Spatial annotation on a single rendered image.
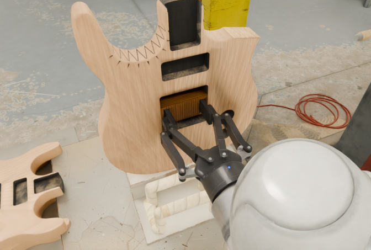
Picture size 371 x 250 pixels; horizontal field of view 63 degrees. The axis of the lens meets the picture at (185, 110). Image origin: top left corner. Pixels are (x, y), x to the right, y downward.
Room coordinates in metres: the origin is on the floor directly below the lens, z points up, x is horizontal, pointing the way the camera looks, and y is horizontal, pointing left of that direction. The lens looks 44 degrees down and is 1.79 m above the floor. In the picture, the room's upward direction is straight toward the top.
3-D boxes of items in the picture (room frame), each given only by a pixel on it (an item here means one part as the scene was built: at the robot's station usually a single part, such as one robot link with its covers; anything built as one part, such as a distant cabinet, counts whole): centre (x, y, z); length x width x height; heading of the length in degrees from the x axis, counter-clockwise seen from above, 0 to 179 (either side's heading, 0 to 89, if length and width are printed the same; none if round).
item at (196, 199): (0.42, -0.01, 1.04); 0.20 x 0.03 x 0.03; 112
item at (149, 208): (0.42, 0.10, 0.96); 0.11 x 0.03 x 0.03; 23
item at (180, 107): (0.45, 0.01, 1.37); 0.10 x 0.03 x 0.05; 112
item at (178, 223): (0.47, 0.01, 0.94); 0.27 x 0.15 x 0.01; 113
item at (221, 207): (0.22, -0.09, 1.38); 0.09 x 0.06 x 0.09; 112
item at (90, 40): (0.41, 0.13, 1.55); 0.07 x 0.04 x 0.10; 112
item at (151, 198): (0.47, 0.10, 0.99); 0.03 x 0.03 x 0.09
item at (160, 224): (0.39, 0.07, 0.99); 0.03 x 0.03 x 0.09
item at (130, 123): (0.46, 0.01, 1.39); 0.35 x 0.04 x 0.40; 112
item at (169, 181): (0.50, 0.02, 1.04); 0.20 x 0.03 x 0.03; 112
